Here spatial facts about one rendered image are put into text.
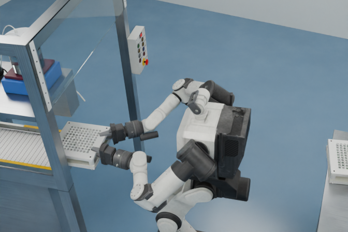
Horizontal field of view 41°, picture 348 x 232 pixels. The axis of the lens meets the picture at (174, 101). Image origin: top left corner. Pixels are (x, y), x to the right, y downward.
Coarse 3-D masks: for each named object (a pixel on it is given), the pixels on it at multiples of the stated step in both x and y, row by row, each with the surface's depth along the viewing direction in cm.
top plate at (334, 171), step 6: (330, 144) 238; (342, 144) 237; (330, 150) 235; (336, 150) 234; (330, 156) 231; (336, 156) 231; (330, 162) 228; (336, 162) 228; (330, 168) 225; (336, 168) 225; (342, 168) 225; (330, 174) 224; (336, 174) 222; (342, 174) 222
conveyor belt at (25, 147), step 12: (0, 132) 262; (12, 132) 262; (24, 132) 261; (0, 144) 254; (12, 144) 253; (24, 144) 253; (36, 144) 252; (0, 156) 247; (12, 156) 246; (24, 156) 246; (36, 156) 245
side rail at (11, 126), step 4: (0, 124) 263; (4, 124) 262; (8, 124) 262; (12, 124) 261; (16, 124) 261; (20, 124) 261; (12, 128) 263; (16, 128) 262; (20, 128) 261; (24, 128) 260; (28, 128) 259; (32, 128) 258; (36, 132) 259
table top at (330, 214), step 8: (336, 136) 253; (344, 136) 252; (328, 184) 226; (336, 184) 226; (344, 184) 226; (328, 192) 223; (336, 192) 222; (344, 192) 222; (328, 200) 219; (336, 200) 219; (344, 200) 218; (328, 208) 215; (336, 208) 215; (344, 208) 215; (320, 216) 212; (328, 216) 212; (336, 216) 211; (344, 216) 211; (320, 224) 209; (328, 224) 208; (336, 224) 208; (344, 224) 208
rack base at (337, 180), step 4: (328, 156) 238; (328, 160) 236; (328, 164) 233; (328, 168) 231; (328, 172) 230; (328, 176) 229; (336, 176) 227; (332, 180) 226; (336, 180) 225; (340, 180) 225; (344, 180) 225
